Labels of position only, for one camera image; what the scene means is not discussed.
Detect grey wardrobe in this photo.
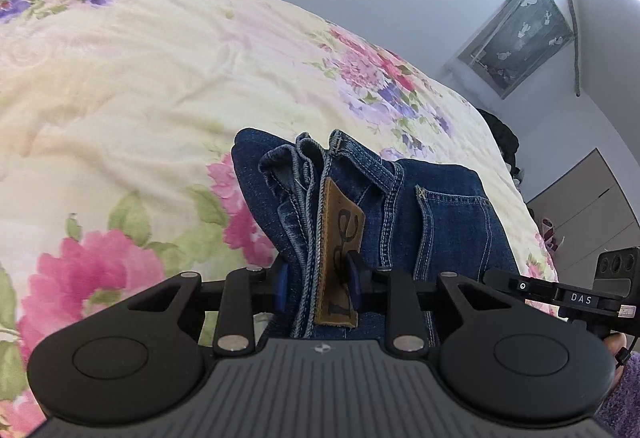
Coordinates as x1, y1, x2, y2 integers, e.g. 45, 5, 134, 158
525, 148, 640, 271

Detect pile of dark clothes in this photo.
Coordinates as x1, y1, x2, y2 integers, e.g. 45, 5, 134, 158
475, 108, 527, 185

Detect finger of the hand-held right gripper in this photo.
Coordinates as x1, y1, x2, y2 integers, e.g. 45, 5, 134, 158
482, 267, 560, 306

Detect person's right hand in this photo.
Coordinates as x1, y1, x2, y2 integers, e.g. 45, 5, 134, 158
602, 332, 630, 383

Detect blue denim pants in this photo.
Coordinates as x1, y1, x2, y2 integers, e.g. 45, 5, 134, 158
231, 128, 521, 350

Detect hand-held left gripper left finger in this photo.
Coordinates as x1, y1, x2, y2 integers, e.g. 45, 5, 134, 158
122, 262, 291, 359

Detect window with grey curtain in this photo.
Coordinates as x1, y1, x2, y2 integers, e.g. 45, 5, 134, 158
444, 0, 576, 100

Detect person's right forearm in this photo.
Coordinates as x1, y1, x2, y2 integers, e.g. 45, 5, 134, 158
597, 352, 640, 438

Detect floral blanket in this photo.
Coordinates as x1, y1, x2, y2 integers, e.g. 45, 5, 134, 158
0, 0, 561, 425

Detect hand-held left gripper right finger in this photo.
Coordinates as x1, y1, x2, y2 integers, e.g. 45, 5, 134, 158
345, 252, 508, 355

